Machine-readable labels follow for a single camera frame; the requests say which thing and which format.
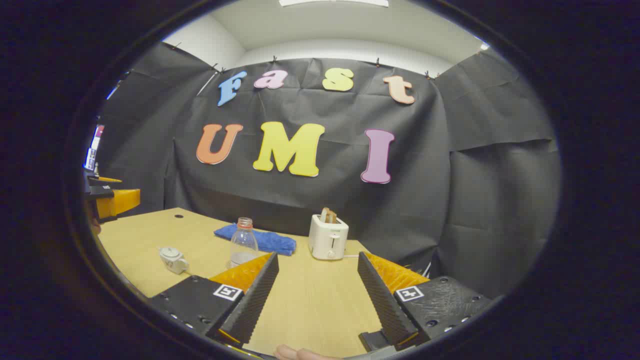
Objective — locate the black backdrop cloth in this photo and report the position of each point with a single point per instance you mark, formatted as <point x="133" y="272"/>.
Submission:
<point x="450" y="200"/>

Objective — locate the white teacup lid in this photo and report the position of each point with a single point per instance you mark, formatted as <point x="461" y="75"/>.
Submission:
<point x="169" y="252"/>

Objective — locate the bread slice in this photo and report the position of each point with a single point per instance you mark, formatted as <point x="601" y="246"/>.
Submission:
<point x="333" y="218"/>
<point x="325" y="216"/>

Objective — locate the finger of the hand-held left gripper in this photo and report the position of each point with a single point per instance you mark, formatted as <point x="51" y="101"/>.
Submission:
<point x="117" y="202"/>
<point x="100" y="179"/>

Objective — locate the white toaster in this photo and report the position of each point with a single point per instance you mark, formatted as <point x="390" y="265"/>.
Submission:
<point x="327" y="240"/>

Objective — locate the white teacup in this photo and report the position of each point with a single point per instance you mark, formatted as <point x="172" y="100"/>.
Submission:
<point x="175" y="264"/>

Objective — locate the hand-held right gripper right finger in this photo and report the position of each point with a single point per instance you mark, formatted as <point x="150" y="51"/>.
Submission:
<point x="382" y="300"/>

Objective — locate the computer monitor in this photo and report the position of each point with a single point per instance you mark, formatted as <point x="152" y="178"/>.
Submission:
<point x="93" y="150"/>

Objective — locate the blue towel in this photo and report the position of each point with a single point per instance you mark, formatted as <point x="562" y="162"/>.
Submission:
<point x="272" y="242"/>

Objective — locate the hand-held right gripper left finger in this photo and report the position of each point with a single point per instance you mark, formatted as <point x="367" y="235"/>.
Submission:
<point x="252" y="300"/>

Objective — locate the clear plastic water bottle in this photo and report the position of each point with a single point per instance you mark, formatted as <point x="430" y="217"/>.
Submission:
<point x="243" y="245"/>

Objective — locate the ceiling light panel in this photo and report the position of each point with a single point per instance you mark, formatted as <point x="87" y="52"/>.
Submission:
<point x="333" y="2"/>

